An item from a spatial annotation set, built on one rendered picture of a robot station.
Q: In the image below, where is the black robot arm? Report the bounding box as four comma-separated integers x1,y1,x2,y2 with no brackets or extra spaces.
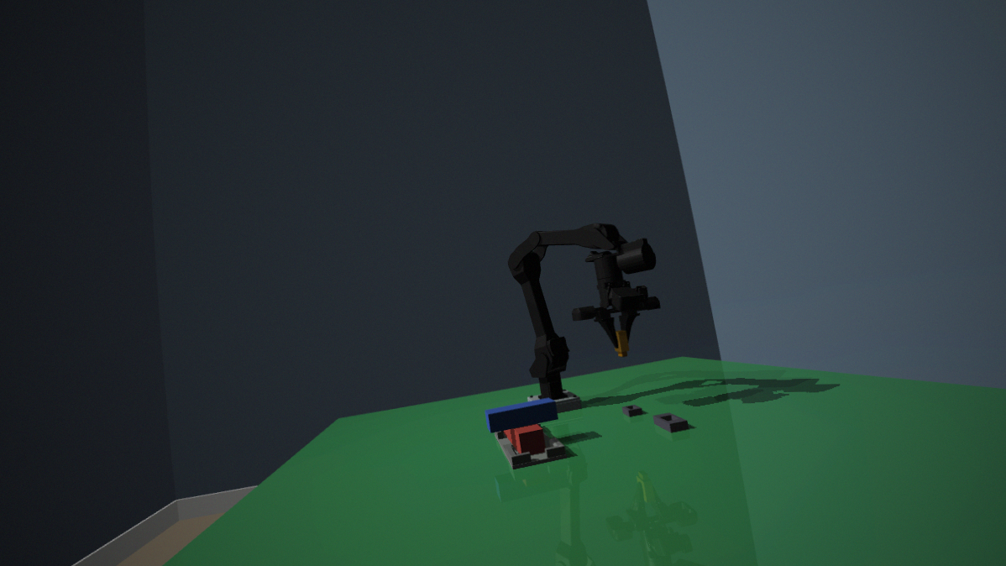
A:
508,223,656,400

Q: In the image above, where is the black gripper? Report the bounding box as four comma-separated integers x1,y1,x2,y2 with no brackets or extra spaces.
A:
572,276,661,349

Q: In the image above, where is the brown rectangular block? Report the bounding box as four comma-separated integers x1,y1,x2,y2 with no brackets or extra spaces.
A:
615,331,629,358

